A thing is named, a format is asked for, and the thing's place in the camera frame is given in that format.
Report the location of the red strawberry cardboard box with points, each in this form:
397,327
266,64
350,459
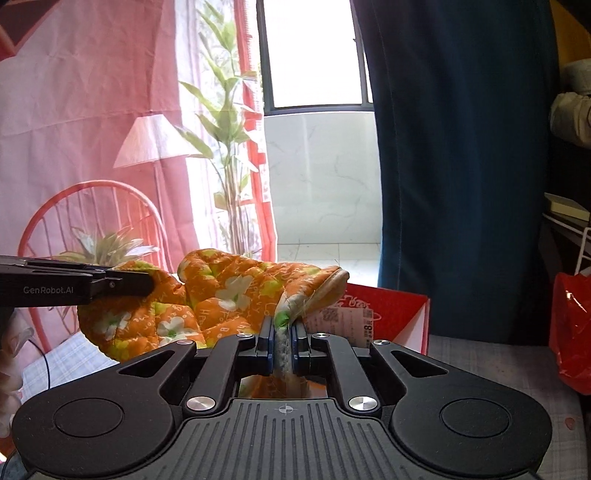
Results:
392,314

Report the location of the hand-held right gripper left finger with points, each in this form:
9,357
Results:
266,344

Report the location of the orange floral quilted mitt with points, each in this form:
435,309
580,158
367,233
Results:
221,300

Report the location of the red plastic bag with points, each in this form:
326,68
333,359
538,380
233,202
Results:
575,332

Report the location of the book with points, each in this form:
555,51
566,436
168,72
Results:
565,205

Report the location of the blue curtain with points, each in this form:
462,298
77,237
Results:
461,161

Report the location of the person's left hand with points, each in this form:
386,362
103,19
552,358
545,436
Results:
11,387

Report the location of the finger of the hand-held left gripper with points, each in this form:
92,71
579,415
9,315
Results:
124,284

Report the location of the window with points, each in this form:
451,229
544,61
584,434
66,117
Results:
314,50

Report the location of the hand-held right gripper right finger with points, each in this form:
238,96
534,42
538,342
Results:
298,346

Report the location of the checked blue tablecloth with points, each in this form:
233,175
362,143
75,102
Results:
485,364

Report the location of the beige cloth bundle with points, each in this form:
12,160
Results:
572,115

